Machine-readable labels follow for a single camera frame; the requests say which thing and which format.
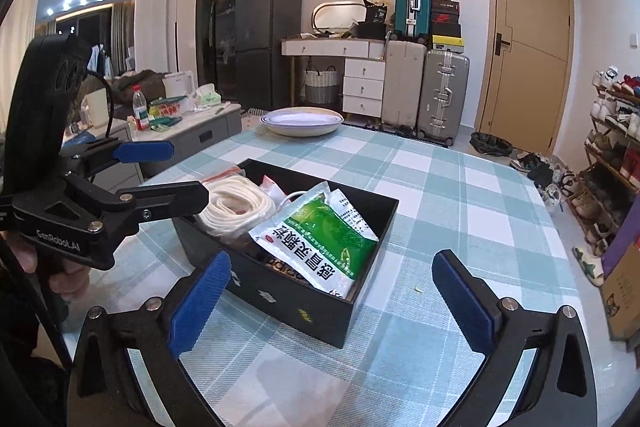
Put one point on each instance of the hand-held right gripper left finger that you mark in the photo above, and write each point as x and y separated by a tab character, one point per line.
200	302

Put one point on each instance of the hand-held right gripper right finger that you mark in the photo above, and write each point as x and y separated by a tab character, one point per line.
465	302

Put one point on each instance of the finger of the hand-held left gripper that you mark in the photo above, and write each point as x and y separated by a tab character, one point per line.
170	196
145	151

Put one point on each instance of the black cardboard box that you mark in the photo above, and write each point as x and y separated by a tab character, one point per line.
280	302

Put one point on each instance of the green white medicine packet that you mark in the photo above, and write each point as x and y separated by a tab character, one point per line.
320	237

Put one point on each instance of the person's left hand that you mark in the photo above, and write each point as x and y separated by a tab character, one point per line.
70	281

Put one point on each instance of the plastic bottle with red label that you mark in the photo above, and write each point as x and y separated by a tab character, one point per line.
141	107

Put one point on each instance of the grey low cabinet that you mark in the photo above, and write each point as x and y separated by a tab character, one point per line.
200	132

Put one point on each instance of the white electric kettle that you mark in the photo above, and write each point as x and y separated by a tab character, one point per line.
179	86

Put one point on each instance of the green tissue box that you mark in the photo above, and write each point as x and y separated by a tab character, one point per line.
208	96

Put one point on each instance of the teal checked tablecloth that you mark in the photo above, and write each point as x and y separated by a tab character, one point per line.
450	187

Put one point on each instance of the green white slipper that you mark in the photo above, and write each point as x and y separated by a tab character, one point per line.
589	266

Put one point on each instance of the white curtain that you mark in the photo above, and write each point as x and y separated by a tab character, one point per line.
157	17

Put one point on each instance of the scattered loose shoes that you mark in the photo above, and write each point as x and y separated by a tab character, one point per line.
542	177

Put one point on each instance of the white oval serving dish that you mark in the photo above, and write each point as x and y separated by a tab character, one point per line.
300	122

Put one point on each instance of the brown cardboard box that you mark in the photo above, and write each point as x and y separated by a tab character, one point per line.
625	302

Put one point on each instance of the black trash bag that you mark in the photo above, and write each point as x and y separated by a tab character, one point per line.
490	143

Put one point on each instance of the tall black glass cabinet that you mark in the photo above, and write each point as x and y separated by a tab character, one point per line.
220	7

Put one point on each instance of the grey refrigerator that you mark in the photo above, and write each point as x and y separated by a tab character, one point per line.
267	42

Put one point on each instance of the purple bag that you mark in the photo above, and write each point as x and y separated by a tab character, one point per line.
625	252

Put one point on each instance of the woven laundry basket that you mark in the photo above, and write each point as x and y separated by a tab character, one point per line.
322	87

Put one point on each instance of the wooden shoe rack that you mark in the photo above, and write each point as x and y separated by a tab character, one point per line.
612	167

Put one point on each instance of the silver suitcase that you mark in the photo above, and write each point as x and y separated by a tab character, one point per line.
442	97

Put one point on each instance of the white dresser with drawers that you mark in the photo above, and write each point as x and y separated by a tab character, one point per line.
362	79

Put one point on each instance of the beige suitcase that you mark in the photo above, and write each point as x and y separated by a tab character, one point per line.
402	84

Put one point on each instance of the oval white-framed mirror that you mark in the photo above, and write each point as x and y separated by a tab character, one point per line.
340	14

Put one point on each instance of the group of assorted shoes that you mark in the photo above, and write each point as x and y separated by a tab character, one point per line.
617	107

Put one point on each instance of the black box with yellow label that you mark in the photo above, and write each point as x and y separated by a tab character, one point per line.
447	44

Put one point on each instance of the beige wooden door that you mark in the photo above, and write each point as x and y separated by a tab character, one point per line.
525	47

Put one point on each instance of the black paper gift bag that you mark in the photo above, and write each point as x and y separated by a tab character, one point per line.
375	13

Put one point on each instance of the red black shoe box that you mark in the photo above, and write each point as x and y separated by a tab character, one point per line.
445	18

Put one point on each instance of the teal suitcase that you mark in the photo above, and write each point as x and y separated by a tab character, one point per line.
412	4

